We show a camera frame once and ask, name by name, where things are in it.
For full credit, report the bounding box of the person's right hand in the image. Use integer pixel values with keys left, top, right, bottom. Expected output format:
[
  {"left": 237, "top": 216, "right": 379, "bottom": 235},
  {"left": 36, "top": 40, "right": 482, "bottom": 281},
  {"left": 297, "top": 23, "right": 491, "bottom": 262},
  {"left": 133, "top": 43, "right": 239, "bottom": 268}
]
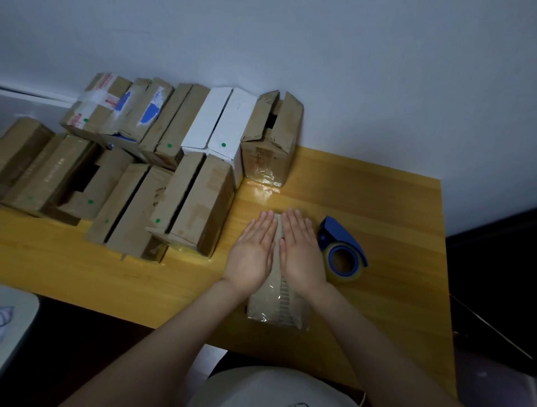
[{"left": 279, "top": 207, "right": 329, "bottom": 297}]

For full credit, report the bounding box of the person's left hand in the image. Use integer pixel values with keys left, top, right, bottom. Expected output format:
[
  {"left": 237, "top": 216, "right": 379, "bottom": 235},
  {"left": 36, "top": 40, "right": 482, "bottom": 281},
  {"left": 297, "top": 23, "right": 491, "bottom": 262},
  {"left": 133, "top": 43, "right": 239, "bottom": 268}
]
[{"left": 222, "top": 211, "right": 279, "bottom": 297}]

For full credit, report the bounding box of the small taped cardboard parcel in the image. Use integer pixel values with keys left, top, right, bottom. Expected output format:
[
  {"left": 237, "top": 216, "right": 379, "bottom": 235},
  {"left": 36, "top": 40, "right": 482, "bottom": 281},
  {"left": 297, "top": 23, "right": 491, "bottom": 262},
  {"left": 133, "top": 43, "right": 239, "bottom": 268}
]
[{"left": 245, "top": 213, "right": 313, "bottom": 332}]

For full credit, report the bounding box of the person's left forearm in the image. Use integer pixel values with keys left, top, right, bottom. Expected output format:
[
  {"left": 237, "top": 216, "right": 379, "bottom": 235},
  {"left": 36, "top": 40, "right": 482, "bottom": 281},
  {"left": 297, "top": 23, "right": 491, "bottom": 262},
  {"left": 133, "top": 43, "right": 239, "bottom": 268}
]
[{"left": 61, "top": 278, "right": 252, "bottom": 407}]

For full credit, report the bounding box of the person's right forearm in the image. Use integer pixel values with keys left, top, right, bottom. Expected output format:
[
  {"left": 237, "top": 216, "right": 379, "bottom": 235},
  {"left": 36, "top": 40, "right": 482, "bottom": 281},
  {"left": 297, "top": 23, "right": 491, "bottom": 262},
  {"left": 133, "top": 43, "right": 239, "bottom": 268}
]
[{"left": 304, "top": 283, "right": 462, "bottom": 407}]

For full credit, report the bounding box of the blue tape dispenser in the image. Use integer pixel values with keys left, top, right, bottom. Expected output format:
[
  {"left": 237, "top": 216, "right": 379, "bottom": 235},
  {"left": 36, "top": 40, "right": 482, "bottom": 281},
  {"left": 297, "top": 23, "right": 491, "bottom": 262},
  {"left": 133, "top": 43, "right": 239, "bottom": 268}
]
[{"left": 317, "top": 216, "right": 370, "bottom": 281}]

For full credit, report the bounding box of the clear packing tape roll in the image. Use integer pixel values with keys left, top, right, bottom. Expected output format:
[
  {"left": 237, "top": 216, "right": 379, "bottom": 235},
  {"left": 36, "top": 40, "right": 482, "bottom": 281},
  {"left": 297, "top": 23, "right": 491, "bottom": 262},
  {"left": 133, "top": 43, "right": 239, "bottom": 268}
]
[{"left": 325, "top": 242, "right": 365, "bottom": 283}]

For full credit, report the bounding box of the white cardboard carton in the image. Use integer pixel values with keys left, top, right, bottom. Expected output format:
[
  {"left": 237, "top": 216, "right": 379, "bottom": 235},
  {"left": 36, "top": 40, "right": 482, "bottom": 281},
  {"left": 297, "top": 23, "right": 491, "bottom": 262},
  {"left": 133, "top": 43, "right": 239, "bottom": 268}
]
[{"left": 181, "top": 87, "right": 258, "bottom": 189}]

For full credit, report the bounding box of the person's white shirt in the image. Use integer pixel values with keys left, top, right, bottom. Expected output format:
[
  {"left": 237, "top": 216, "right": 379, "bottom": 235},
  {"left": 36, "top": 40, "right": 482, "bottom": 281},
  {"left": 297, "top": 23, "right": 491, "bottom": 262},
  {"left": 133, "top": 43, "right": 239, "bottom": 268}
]
[{"left": 188, "top": 366, "right": 362, "bottom": 407}]

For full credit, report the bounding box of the pile of brown boxes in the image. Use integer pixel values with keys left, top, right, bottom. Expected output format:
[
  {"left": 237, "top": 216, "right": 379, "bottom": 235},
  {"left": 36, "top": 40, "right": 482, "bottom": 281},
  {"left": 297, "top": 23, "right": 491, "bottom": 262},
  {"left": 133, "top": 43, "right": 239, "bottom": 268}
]
[{"left": 0, "top": 72, "right": 305, "bottom": 264}]

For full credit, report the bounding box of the thin grey cable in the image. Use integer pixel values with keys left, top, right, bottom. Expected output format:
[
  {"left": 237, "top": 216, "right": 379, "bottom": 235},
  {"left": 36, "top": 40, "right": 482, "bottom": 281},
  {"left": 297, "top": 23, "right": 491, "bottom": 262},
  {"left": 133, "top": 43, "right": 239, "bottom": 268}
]
[{"left": 450, "top": 294, "right": 537, "bottom": 362}]

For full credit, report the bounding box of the white wall cable duct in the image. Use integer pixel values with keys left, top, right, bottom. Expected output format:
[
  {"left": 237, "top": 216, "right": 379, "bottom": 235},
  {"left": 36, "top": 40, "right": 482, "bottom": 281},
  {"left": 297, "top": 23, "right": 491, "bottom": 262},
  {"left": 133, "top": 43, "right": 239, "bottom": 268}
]
[{"left": 0, "top": 85, "right": 78, "bottom": 105}]

